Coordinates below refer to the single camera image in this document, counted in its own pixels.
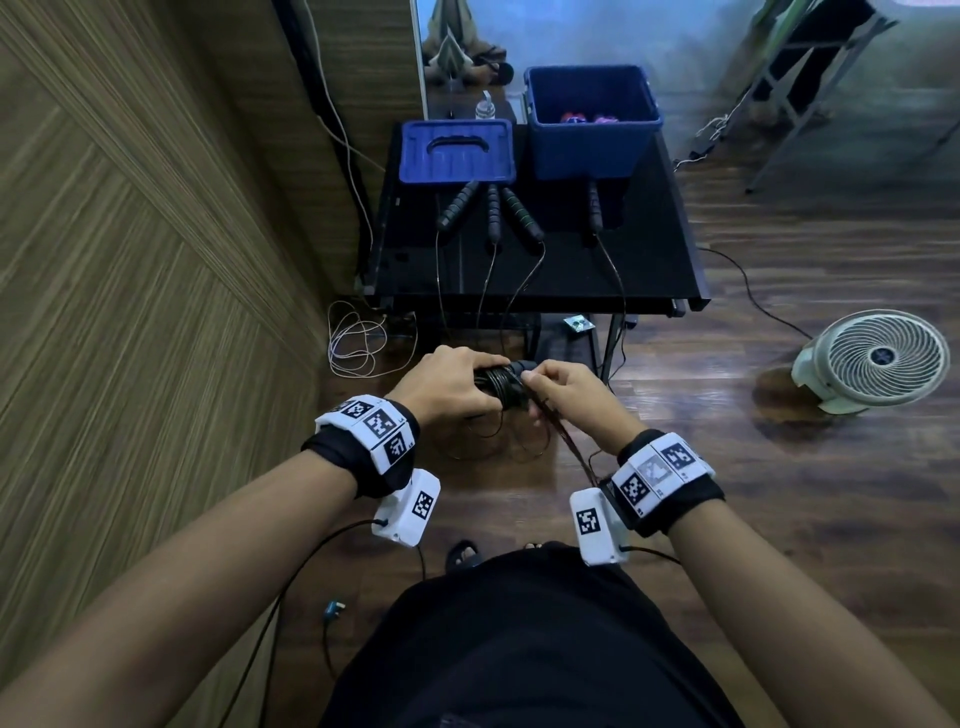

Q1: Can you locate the person's right hand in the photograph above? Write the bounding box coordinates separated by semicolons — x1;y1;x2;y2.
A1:
521;359;648;457

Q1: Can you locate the person's left hand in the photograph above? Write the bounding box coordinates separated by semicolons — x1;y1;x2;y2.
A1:
386;344;511;430

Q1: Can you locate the black green-striped jump rope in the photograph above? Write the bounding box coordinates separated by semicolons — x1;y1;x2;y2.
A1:
433;179;549;354

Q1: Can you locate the blue plastic bin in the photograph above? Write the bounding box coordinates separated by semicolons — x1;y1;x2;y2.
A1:
522;64;665;181

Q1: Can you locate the person's left forearm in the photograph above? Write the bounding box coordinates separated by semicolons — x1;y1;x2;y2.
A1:
0;449;358;728

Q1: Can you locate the person's right forearm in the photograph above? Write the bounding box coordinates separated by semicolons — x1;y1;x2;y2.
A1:
667;498;958;728

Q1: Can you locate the person's left foot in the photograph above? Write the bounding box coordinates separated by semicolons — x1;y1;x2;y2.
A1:
444;539;483;575

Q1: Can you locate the blue bin lid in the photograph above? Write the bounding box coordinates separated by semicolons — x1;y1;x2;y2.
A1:
398;118;517;186

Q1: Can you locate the person's black clothing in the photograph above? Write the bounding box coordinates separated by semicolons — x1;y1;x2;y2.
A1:
322;541;744;728

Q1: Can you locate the black wristband with marker tags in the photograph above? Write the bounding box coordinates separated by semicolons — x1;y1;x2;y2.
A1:
605;429;727;539
302;395;421;500

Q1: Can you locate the black glossy low table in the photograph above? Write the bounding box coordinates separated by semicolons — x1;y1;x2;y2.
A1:
356;123;712;384

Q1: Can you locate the black pouch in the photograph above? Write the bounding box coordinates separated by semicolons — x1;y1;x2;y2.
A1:
428;97;519;123

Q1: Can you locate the white floor fan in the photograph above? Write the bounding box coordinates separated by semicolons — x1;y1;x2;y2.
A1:
791;308;952;416

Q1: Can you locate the white cable coil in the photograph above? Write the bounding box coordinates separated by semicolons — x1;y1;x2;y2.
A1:
327;299;419;380

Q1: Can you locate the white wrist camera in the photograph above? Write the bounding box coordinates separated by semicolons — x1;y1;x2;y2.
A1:
371;468;442;549
568;487;631;568

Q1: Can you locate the black floor cable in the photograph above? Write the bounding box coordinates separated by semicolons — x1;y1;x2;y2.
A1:
697;245;815;340

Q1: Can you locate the white wall cable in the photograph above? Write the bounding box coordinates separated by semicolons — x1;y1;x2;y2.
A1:
299;0;388;256

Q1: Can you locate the thin white hanging cable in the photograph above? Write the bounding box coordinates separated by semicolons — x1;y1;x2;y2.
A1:
672;74;759;172

